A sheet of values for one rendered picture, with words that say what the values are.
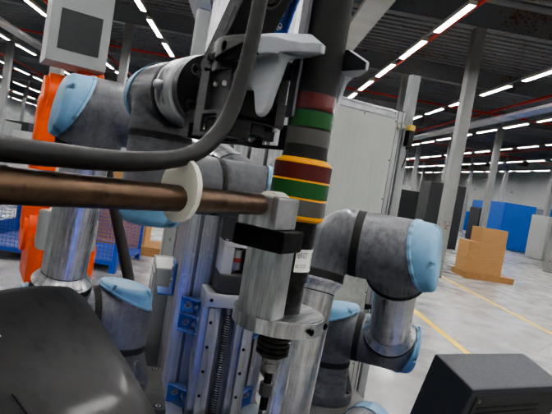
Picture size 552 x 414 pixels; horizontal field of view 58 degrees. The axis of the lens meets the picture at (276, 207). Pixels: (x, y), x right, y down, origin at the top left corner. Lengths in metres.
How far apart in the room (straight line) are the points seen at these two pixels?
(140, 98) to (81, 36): 3.72
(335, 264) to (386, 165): 1.85
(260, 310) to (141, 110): 0.32
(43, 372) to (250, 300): 0.15
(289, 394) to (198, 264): 0.53
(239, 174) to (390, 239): 0.31
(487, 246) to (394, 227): 12.11
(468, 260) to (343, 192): 10.40
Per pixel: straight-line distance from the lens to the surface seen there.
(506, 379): 1.12
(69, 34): 4.30
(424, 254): 0.83
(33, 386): 0.38
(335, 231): 0.84
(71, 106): 0.93
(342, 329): 1.22
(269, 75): 0.38
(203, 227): 1.28
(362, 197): 2.60
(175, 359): 1.36
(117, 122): 0.95
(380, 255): 0.83
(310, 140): 0.37
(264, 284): 0.35
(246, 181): 0.64
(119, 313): 1.11
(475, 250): 12.84
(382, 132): 2.65
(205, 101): 0.45
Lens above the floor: 1.54
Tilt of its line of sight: 3 degrees down
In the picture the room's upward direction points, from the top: 9 degrees clockwise
